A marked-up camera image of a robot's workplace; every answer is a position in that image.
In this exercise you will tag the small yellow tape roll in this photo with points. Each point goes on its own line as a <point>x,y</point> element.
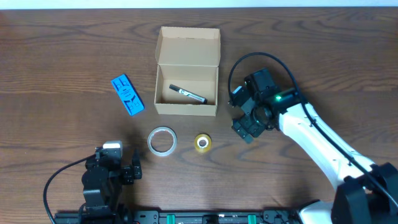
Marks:
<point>202,143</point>

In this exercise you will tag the blue plastic tape dispenser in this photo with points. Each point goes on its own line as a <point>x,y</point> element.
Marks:
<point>128,94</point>

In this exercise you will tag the black and white marker pen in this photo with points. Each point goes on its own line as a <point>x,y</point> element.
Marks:
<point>184,92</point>

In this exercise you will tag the large clear tape roll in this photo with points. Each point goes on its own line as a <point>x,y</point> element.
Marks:
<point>162,141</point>

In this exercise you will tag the open cardboard box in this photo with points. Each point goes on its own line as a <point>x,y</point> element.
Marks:
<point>189,58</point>

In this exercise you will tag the black mounting rail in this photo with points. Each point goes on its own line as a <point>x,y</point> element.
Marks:
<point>253,217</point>

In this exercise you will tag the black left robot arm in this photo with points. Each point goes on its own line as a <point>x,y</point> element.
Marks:
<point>103,210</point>

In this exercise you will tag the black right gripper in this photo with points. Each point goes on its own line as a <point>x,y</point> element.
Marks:
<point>237,126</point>

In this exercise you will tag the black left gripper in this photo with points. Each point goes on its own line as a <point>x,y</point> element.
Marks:
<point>135,172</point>

